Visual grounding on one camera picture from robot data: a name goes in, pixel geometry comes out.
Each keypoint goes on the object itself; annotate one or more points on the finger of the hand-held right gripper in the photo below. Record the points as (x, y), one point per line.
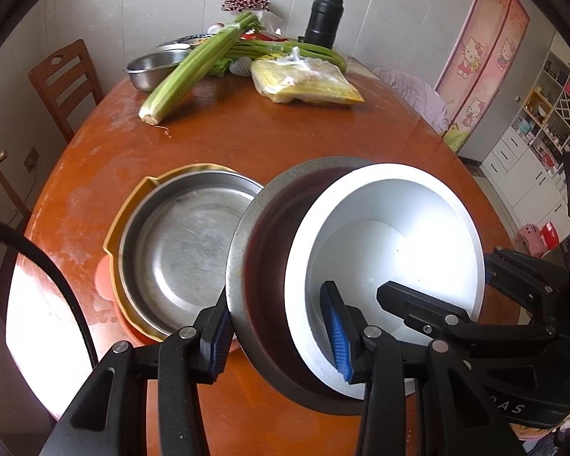
(422, 308)
(517, 270)

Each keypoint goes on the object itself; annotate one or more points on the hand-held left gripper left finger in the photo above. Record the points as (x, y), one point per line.
(221, 342)

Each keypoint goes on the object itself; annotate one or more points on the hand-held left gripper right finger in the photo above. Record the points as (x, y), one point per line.
(337, 337)

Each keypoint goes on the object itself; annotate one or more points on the shallow steel plate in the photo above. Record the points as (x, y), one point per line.
(185, 256)

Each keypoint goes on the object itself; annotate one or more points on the large steel bowl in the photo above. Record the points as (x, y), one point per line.
(266, 256)

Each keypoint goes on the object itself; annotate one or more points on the red paper bowl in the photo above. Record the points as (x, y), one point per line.
(399, 209)

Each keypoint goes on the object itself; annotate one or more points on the orange plastic plate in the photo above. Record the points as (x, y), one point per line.
(103, 280)

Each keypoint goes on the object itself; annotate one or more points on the yellow scalloped plate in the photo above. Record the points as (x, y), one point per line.
(118, 228)

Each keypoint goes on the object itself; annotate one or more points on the pink stool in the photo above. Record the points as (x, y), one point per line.
(527, 237)

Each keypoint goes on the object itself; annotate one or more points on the red stool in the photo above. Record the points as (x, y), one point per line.
(550, 236)

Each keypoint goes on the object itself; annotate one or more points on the white cabinet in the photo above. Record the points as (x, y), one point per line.
(527, 166)

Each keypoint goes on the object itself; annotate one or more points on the pink cartoon wardrobe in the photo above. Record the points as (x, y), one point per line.
(484, 57)

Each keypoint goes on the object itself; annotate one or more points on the plastic bag of yellow noodles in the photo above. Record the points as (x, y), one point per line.
(304, 85)

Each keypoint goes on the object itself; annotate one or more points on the fruit in white foam net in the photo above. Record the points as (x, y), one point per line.
(242, 66)

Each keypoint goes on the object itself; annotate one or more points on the long celery bunch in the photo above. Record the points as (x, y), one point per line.
(190, 66)

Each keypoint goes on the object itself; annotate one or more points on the steel basin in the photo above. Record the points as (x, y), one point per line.
(147, 69)

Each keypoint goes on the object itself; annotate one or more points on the short celery bunch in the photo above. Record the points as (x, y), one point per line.
(275, 48)

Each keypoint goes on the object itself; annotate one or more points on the blue patterned plate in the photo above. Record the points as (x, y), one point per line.
(190, 38)

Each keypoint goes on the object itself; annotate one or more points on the black thermos flask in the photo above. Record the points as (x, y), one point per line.
(323, 19)

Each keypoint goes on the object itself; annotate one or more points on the wooden slat-back chair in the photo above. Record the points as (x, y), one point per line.
(71, 52)

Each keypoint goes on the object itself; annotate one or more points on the wall socket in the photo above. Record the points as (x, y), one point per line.
(31, 159)

